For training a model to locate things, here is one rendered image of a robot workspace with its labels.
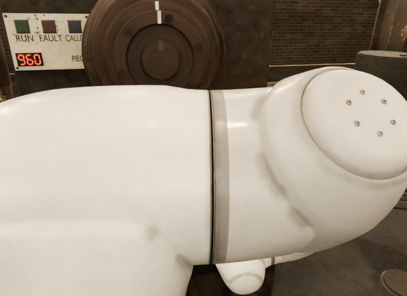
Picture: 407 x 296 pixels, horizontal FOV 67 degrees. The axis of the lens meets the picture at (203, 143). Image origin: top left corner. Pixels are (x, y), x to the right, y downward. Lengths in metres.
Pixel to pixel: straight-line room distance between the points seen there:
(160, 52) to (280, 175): 0.82
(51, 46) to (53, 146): 1.02
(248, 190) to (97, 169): 0.09
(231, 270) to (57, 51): 0.90
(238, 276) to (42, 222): 0.56
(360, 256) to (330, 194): 1.86
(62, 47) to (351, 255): 1.76
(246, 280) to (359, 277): 1.23
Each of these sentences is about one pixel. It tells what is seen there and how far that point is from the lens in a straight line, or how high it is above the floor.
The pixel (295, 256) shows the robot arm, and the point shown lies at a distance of 0.77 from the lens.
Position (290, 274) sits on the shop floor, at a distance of 1.79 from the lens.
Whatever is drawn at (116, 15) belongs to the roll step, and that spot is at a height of 1.24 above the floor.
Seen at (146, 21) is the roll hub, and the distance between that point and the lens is 0.96.
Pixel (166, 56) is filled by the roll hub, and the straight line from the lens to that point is 0.97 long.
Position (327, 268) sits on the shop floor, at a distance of 1.89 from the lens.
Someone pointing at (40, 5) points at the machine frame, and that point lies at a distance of 1.22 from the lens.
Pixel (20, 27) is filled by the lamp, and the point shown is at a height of 1.20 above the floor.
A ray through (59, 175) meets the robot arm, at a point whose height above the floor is 1.17.
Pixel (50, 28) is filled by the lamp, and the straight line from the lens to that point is 1.19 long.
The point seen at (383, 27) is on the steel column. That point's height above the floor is 1.07.
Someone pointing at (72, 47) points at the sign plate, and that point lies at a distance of 1.19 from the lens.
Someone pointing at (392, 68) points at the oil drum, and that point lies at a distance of 3.46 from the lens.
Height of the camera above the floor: 1.25
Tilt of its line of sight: 23 degrees down
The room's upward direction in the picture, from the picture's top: 1 degrees clockwise
